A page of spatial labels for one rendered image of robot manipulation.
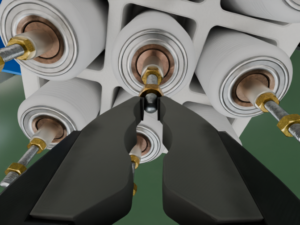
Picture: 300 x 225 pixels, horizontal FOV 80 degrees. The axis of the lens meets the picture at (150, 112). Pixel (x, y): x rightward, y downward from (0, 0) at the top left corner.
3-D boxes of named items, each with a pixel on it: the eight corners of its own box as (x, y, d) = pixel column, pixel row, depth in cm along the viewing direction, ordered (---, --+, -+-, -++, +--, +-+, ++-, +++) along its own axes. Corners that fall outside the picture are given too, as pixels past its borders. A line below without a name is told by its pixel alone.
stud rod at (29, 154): (41, 137, 24) (-1, 187, 18) (41, 131, 23) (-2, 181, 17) (48, 139, 24) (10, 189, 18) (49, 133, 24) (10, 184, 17)
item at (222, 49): (235, 17, 33) (305, 33, 18) (236, 67, 38) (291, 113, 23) (183, 31, 35) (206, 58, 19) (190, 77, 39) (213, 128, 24)
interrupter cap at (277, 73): (290, 46, 19) (294, 47, 18) (281, 107, 23) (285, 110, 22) (215, 64, 20) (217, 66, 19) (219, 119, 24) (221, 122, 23)
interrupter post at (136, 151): (127, 149, 27) (124, 166, 24) (125, 136, 26) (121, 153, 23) (143, 148, 27) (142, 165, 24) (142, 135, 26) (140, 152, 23)
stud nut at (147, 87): (153, 108, 15) (153, 113, 14) (135, 97, 14) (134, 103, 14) (167, 89, 14) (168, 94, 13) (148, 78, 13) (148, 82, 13)
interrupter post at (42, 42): (54, 31, 18) (36, 36, 16) (55, 54, 20) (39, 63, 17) (30, 25, 18) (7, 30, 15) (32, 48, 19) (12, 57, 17)
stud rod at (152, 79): (154, 76, 19) (152, 116, 13) (146, 71, 19) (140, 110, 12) (159, 68, 18) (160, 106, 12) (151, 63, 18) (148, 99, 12)
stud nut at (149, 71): (154, 88, 18) (154, 92, 17) (139, 79, 17) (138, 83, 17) (165, 72, 17) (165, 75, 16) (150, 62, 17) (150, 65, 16)
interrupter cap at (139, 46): (122, 96, 22) (122, 98, 22) (114, 29, 18) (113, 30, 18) (184, 94, 22) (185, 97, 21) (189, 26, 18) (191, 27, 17)
